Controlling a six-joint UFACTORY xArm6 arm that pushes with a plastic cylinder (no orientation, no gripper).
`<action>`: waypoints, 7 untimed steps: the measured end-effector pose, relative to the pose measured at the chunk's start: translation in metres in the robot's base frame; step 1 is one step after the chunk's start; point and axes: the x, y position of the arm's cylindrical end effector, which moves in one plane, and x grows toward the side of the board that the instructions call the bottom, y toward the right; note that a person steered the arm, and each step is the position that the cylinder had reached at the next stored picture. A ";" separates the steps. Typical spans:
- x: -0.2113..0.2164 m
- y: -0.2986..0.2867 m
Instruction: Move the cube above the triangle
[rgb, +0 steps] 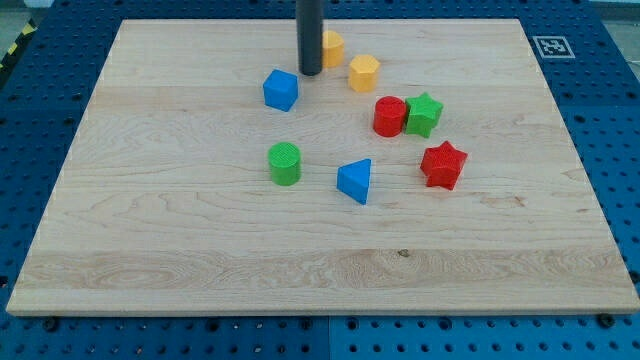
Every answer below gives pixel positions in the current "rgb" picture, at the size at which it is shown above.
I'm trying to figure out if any blue triangle block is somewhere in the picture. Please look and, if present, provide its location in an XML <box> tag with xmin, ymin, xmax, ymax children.
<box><xmin>336</xmin><ymin>158</ymin><xmax>372</xmax><ymax>205</ymax></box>

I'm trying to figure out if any blue cube block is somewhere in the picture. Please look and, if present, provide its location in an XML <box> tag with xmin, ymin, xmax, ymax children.
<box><xmin>263</xmin><ymin>69</ymin><xmax>299</xmax><ymax>112</ymax></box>

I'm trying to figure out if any green cylinder block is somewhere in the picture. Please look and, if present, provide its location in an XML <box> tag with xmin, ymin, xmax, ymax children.
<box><xmin>267</xmin><ymin>142</ymin><xmax>301</xmax><ymax>186</ymax></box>

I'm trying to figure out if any red cylinder block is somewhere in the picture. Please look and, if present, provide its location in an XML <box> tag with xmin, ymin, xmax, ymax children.
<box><xmin>373</xmin><ymin>96</ymin><xmax>407</xmax><ymax>137</ymax></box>

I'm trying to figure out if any light wooden board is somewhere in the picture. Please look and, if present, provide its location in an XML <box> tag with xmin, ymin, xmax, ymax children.
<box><xmin>7</xmin><ymin>19</ymin><xmax>639</xmax><ymax>317</ymax></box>

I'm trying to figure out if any yellow hexagon block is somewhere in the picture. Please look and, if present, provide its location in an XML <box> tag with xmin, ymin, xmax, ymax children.
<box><xmin>348</xmin><ymin>54</ymin><xmax>380</xmax><ymax>93</ymax></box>

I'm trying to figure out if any green star block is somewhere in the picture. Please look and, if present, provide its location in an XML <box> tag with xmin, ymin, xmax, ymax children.
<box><xmin>405</xmin><ymin>92</ymin><xmax>444</xmax><ymax>138</ymax></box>

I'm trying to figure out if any red star block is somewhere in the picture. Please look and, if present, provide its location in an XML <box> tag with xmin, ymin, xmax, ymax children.
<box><xmin>420</xmin><ymin>141</ymin><xmax>468</xmax><ymax>191</ymax></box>

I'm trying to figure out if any yellow cylinder block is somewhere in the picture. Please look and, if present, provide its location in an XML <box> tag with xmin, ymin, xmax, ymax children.
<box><xmin>322</xmin><ymin>30</ymin><xmax>345</xmax><ymax>68</ymax></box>

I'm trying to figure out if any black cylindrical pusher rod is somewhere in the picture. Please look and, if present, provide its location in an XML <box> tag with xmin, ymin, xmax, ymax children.
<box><xmin>295</xmin><ymin>0</ymin><xmax>323</xmax><ymax>76</ymax></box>

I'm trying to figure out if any white fiducial marker tag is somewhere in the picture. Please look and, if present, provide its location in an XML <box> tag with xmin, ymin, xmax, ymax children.
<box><xmin>533</xmin><ymin>35</ymin><xmax>575</xmax><ymax>59</ymax></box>

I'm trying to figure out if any yellow black hazard tape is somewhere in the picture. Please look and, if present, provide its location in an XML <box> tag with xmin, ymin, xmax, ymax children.
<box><xmin>1</xmin><ymin>18</ymin><xmax>38</xmax><ymax>72</ymax></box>

